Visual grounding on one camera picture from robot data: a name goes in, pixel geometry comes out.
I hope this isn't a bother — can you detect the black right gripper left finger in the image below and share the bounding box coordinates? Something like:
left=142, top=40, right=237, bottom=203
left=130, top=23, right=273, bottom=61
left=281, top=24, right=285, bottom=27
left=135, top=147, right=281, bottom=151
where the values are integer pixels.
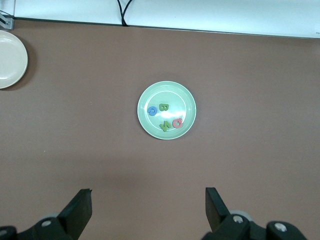
left=17, top=189, right=93, bottom=240

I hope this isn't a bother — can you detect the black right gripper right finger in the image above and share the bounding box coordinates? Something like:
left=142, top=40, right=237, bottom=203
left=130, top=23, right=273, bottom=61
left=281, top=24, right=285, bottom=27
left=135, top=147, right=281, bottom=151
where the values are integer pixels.
left=203, top=187, right=254, bottom=240

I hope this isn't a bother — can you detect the green capital letter N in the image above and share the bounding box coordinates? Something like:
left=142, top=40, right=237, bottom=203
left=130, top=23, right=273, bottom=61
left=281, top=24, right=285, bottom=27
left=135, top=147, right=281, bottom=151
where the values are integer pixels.
left=159, top=119, right=173, bottom=133

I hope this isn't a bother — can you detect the brown table cover mat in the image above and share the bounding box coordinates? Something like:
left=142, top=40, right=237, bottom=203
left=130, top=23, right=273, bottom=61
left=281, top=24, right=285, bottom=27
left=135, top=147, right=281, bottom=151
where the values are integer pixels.
left=0, top=18, right=320, bottom=240

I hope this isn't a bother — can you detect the light green plate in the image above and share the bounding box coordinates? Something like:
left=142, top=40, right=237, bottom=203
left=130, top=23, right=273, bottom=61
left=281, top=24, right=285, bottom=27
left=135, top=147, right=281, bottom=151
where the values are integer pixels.
left=136, top=80, right=198, bottom=140

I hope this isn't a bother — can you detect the beige plate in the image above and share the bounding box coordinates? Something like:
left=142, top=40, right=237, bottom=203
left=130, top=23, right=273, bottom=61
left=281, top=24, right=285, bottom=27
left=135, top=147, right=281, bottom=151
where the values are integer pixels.
left=0, top=30, right=29, bottom=90

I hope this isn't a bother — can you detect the grey camera stand bracket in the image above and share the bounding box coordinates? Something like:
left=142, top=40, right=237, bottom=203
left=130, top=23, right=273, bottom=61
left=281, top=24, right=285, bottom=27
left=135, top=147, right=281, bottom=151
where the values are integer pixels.
left=0, top=9, right=15, bottom=31

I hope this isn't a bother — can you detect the white table edge rail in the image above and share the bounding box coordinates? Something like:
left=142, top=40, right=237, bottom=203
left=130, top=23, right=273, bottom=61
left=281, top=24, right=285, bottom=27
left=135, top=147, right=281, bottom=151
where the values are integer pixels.
left=13, top=0, right=320, bottom=39

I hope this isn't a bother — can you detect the black cable over rail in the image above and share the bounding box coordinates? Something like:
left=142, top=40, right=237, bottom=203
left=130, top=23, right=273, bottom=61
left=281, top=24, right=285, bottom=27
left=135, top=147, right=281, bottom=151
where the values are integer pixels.
left=122, top=0, right=135, bottom=27
left=116, top=0, right=127, bottom=27

